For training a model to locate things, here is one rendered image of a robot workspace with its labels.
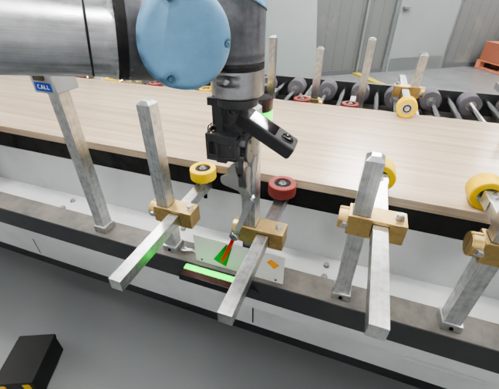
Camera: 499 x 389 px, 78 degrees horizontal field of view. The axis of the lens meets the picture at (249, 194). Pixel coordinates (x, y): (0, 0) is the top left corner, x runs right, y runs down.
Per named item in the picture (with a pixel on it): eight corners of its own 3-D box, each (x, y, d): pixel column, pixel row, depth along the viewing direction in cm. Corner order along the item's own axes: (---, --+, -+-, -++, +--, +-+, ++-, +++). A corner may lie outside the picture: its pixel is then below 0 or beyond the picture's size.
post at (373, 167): (342, 318, 83) (386, 160, 56) (328, 314, 84) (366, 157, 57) (343, 307, 86) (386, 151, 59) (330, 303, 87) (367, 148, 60)
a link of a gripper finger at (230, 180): (224, 194, 66) (223, 155, 60) (251, 200, 64) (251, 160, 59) (218, 202, 63) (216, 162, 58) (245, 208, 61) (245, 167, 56)
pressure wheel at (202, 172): (221, 200, 99) (220, 168, 92) (198, 207, 95) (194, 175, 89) (212, 187, 104) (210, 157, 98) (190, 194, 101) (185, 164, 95)
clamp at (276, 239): (281, 252, 76) (282, 236, 73) (230, 238, 80) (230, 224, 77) (287, 237, 81) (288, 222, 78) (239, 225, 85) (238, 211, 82)
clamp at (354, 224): (402, 248, 63) (409, 229, 60) (335, 233, 67) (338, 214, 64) (400, 229, 68) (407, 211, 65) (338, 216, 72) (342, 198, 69)
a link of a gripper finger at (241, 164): (243, 177, 62) (243, 137, 57) (251, 180, 61) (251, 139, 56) (234, 190, 58) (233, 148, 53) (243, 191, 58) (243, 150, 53)
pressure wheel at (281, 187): (290, 224, 89) (293, 191, 82) (263, 218, 91) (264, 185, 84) (296, 208, 95) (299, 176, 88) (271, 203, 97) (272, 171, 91)
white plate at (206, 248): (282, 285, 83) (284, 258, 77) (196, 260, 90) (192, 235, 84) (282, 283, 83) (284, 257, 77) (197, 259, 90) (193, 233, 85)
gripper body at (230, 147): (223, 146, 64) (220, 86, 57) (262, 153, 61) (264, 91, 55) (206, 163, 58) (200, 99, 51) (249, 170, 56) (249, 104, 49)
